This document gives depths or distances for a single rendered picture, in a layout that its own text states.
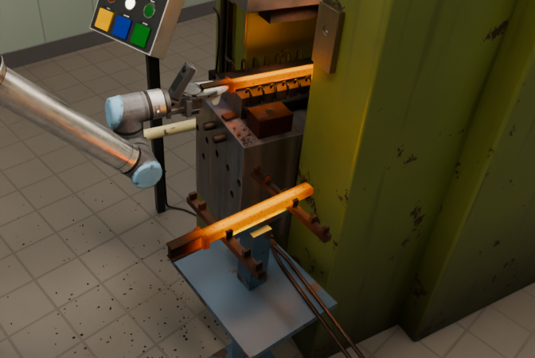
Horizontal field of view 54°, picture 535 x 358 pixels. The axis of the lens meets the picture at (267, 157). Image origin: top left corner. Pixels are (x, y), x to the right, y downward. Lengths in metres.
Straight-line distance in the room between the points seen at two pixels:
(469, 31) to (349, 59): 0.32
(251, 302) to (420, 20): 0.85
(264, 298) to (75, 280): 1.16
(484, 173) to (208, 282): 0.89
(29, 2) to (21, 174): 1.42
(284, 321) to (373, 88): 0.65
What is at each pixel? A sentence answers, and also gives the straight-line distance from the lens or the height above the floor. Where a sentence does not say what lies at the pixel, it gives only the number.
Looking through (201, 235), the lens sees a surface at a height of 0.94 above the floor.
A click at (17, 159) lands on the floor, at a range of 3.18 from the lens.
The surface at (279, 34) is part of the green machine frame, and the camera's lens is 1.94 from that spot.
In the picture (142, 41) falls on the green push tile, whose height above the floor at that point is 1.00.
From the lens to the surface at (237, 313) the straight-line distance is 1.46.
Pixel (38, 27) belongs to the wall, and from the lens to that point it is 4.12.
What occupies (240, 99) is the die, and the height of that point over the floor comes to 0.99.
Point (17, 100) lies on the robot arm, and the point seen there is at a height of 1.18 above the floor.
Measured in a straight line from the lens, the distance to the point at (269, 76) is 1.74.
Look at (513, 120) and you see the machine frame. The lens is 1.66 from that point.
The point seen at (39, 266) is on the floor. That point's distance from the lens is 2.55.
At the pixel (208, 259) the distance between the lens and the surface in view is 1.58.
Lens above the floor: 1.83
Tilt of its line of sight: 37 degrees down
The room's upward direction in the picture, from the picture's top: 6 degrees clockwise
